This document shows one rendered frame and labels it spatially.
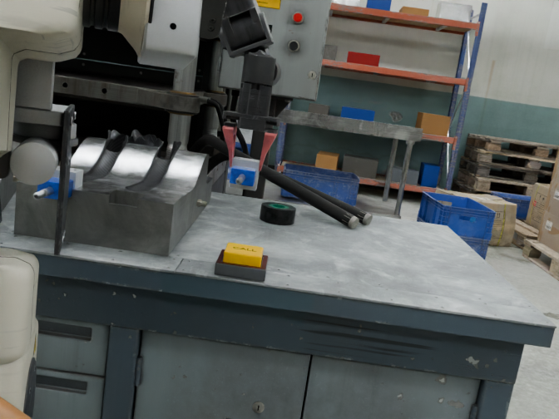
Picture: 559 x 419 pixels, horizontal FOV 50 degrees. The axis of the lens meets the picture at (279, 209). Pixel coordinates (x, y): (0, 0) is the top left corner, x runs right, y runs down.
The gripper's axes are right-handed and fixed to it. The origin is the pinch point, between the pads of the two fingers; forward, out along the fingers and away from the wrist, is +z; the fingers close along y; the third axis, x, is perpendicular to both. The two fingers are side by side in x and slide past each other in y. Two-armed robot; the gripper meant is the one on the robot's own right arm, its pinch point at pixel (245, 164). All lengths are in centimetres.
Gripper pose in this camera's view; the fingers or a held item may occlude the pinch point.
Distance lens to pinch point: 111.9
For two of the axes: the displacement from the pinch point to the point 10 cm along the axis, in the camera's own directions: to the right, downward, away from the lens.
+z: -1.4, 9.7, 1.9
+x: -0.3, 1.8, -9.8
